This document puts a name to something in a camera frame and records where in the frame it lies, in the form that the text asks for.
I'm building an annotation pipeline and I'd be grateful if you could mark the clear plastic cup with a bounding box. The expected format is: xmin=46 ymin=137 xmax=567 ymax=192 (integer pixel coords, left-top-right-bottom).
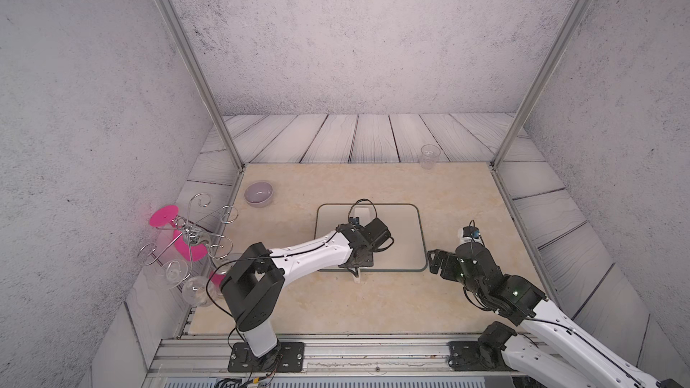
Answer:
xmin=420 ymin=145 xmax=441 ymax=170

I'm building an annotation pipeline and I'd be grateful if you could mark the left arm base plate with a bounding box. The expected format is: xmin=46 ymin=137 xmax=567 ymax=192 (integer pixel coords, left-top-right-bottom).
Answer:
xmin=227 ymin=341 xmax=305 ymax=374

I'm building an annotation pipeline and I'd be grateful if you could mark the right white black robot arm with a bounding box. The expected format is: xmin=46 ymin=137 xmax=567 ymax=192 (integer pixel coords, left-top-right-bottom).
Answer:
xmin=427 ymin=241 xmax=678 ymax=387

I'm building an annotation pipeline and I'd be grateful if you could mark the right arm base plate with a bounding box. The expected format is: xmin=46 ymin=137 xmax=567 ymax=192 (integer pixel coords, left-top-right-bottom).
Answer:
xmin=447 ymin=341 xmax=510 ymax=372

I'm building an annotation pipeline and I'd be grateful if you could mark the white green-edged cutting board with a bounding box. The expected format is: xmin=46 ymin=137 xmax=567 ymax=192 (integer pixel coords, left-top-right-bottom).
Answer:
xmin=314 ymin=203 xmax=427 ymax=272

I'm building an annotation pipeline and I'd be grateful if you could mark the metal wire glass rack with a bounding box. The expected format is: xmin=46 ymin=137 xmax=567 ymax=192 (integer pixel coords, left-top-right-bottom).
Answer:
xmin=136 ymin=193 xmax=239 ymax=289

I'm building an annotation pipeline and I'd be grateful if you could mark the aluminium mounting rail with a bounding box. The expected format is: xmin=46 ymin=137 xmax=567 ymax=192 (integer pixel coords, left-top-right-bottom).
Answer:
xmin=143 ymin=334 xmax=544 ymax=387

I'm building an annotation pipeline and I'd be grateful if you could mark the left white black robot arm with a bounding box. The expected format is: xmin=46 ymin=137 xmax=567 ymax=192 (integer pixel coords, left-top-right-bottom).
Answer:
xmin=219 ymin=217 xmax=395 ymax=359

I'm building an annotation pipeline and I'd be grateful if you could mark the pink plastic wine glass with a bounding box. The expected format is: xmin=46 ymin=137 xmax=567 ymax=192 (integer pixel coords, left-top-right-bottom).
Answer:
xmin=137 ymin=205 xmax=226 ymax=289

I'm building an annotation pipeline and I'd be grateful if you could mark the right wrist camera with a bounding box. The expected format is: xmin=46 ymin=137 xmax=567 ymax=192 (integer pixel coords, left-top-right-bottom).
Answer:
xmin=458 ymin=226 xmax=483 ymax=244

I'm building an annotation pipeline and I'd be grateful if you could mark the clear wine glass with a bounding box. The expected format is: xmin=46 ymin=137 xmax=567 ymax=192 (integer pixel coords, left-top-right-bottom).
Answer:
xmin=181 ymin=277 xmax=215 ymax=307

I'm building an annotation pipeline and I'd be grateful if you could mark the purple bowl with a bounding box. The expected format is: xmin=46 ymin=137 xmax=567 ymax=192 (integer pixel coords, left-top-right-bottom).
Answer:
xmin=244 ymin=181 xmax=274 ymax=208

